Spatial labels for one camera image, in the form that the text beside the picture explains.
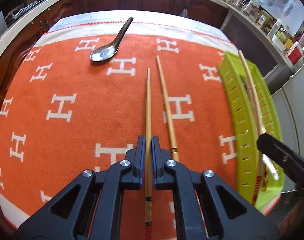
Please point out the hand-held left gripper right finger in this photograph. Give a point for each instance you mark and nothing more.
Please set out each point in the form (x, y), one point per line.
(155, 160)

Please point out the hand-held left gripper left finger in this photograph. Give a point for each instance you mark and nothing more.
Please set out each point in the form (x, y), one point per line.
(141, 160)

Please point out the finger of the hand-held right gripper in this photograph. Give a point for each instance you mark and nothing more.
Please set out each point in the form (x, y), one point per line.
(279, 152)

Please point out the pale chopstick red striped end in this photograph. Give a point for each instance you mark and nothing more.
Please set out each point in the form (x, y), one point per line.
(250, 92)
(265, 180)

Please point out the bamboo chopstick dark bands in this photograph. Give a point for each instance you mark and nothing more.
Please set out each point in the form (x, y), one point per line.
(148, 105)
(165, 100)

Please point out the green plastic tray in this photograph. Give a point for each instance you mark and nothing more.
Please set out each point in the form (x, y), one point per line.
(235, 110)

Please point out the grey refrigerator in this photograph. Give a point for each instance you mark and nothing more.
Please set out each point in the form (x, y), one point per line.
(292, 110)

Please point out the orange patterned blanket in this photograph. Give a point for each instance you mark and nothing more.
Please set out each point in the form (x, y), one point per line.
(79, 130)

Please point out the red label jar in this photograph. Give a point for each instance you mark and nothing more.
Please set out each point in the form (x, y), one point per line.
(295, 53)

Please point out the white bowl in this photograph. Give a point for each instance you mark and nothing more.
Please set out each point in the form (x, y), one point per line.
(279, 41)

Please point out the dark metal soup spoon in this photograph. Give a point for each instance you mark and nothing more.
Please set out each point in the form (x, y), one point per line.
(103, 53)

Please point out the white cap plastic bottle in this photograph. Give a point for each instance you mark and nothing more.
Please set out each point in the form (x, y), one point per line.
(275, 27)

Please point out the white paper sheet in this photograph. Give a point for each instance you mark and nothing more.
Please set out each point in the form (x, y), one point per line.
(298, 17)

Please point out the pale checked tablecloth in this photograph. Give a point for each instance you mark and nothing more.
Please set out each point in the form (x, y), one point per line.
(152, 20)

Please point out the small plastic bag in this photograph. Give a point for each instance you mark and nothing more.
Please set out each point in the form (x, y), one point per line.
(184, 13)

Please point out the glass teapot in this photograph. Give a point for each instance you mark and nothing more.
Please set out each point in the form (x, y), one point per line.
(247, 5)

